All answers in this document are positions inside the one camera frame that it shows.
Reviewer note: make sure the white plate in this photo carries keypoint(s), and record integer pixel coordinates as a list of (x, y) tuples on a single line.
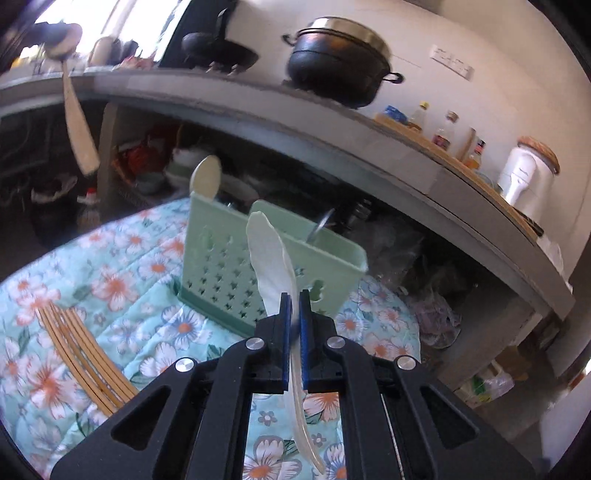
[(238, 189)]

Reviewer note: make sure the floral turquoise blanket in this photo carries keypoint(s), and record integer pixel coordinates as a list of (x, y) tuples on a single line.
[(138, 286)]

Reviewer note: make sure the green star-cutout utensil holder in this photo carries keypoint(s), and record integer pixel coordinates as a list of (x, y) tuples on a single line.
[(221, 258)]

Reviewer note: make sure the cream plastic ladle spoon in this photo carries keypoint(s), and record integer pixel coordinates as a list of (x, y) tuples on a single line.
[(206, 177)]

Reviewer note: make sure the white and red plastic fitting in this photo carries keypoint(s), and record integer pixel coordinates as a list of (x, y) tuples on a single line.
[(87, 207)]

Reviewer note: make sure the white plastic bag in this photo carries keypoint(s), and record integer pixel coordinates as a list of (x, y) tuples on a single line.
[(551, 256)]

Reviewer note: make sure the white rice paddle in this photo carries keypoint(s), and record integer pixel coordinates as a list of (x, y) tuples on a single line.
[(268, 258)]

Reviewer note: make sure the black cooking pot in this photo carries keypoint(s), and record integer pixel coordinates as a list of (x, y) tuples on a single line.
[(332, 69)]

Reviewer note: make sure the red-label sauce bottle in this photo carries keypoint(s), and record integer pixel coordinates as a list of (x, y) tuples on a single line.
[(444, 136)]

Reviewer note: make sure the dark and white cloth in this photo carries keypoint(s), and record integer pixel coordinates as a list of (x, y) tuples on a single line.
[(53, 189)]

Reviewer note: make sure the blue packet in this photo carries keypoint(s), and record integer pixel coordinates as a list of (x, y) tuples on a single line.
[(395, 114)]

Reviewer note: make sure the grey concrete counter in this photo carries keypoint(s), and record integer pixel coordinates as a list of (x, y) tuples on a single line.
[(277, 120)]

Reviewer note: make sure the bundle of wooden chopsticks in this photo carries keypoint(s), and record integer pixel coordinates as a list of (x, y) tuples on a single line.
[(87, 355)]

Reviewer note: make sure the white kitchen appliance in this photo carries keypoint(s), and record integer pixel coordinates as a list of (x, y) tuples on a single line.
[(521, 177)]

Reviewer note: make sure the large metal spoon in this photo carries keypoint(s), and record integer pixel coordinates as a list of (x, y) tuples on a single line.
[(313, 235)]

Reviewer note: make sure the white wall socket strip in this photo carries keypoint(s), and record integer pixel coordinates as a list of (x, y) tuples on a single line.
[(452, 61)]

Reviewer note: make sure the cardboard tube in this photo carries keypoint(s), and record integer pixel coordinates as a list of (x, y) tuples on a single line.
[(466, 145)]

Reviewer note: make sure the clear crumpled plastic bags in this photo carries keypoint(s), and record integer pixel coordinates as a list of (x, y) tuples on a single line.
[(434, 314)]

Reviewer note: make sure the cardboard box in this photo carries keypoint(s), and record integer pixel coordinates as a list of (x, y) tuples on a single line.
[(512, 357)]

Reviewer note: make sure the green yellow plastic bag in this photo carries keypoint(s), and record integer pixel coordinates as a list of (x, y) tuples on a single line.
[(485, 385)]

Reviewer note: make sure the clear yellow-cap bottle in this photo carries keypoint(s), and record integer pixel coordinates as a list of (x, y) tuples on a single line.
[(418, 120)]

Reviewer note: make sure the woven round lid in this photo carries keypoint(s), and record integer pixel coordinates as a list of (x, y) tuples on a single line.
[(547, 154)]

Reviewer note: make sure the stack of ceramic bowls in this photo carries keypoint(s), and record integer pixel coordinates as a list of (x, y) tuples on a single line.
[(178, 170)]

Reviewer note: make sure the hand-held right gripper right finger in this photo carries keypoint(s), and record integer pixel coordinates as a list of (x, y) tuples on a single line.
[(305, 323)]

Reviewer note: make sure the red plastic bag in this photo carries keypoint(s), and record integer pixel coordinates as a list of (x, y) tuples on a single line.
[(138, 161)]

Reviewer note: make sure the black wok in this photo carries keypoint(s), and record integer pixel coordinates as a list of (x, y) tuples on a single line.
[(217, 48)]

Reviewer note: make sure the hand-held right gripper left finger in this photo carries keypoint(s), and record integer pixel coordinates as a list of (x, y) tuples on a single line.
[(286, 323)]

